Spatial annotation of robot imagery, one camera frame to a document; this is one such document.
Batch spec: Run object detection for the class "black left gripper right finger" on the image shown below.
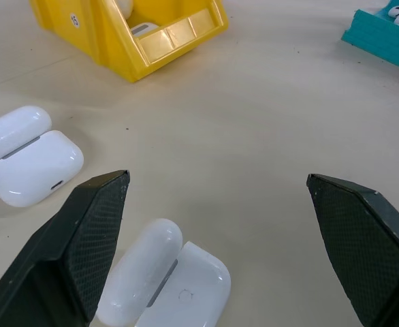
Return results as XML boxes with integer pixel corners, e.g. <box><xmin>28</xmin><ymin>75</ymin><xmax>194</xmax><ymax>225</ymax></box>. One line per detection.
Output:
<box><xmin>306</xmin><ymin>172</ymin><xmax>399</xmax><ymax>327</ymax></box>

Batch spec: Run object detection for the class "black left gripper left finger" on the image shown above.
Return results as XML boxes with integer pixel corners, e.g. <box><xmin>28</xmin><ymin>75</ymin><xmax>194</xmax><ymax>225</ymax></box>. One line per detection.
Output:
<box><xmin>0</xmin><ymin>169</ymin><xmax>131</xmax><ymax>327</ymax></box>

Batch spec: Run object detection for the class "yellow plastic bin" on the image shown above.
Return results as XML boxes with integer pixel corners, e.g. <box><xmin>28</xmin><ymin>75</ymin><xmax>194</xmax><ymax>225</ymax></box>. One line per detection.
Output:
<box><xmin>28</xmin><ymin>0</ymin><xmax>230</xmax><ymax>83</ymax></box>

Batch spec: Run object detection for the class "teal plastic tray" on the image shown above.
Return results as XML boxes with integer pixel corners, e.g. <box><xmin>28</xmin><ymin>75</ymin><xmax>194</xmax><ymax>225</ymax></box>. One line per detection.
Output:
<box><xmin>340</xmin><ymin>0</ymin><xmax>399</xmax><ymax>66</ymax></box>

